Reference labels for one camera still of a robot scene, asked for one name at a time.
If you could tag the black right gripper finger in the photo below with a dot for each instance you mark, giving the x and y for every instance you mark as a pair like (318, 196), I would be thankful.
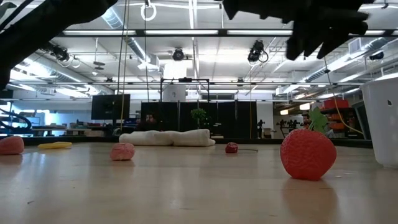
(326, 45)
(298, 45)

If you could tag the large red toy strawberry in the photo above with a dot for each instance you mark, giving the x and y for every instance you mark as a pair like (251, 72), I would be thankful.
(306, 155)

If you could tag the small red toy tomato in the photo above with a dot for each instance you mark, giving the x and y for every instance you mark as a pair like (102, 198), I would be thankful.
(231, 148)

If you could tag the yellow toy banana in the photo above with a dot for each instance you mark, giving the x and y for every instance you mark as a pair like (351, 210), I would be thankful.
(55, 145)

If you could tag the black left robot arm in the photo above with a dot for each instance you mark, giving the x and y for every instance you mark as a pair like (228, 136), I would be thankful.
(40, 28)

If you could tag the white plastic tupperware container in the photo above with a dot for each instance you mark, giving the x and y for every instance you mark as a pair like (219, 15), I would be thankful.
(382, 121)

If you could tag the ribbed pink toy produce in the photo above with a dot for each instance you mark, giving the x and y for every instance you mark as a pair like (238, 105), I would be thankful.
(122, 152)

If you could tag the smooth pink toy produce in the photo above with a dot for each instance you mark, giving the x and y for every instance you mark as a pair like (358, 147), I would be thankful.
(11, 145)

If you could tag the red storage bin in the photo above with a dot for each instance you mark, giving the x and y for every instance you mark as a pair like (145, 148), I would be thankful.
(336, 103)

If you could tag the green potted plant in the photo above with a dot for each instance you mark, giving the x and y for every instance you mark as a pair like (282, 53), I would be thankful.
(199, 114)

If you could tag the white cylinder tank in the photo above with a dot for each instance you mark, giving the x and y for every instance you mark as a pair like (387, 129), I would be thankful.
(174, 92)

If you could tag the white rolled towel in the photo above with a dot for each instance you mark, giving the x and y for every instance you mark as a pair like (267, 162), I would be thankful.
(174, 138)

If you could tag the seated person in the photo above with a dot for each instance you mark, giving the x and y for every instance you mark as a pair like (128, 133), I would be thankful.
(150, 122)

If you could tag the black monitor screen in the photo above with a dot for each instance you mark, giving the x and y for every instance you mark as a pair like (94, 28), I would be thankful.
(110, 106)

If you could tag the small black ceiling camera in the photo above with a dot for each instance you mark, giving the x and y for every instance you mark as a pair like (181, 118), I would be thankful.
(377, 55)

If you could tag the black partition wall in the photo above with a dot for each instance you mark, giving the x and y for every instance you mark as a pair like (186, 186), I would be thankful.
(227, 119)

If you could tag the round black ceiling camera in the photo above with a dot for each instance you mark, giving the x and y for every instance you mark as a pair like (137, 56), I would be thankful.
(178, 54)

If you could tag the black ceiling camera with loop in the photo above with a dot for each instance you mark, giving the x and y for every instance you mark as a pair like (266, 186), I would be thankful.
(60, 53)

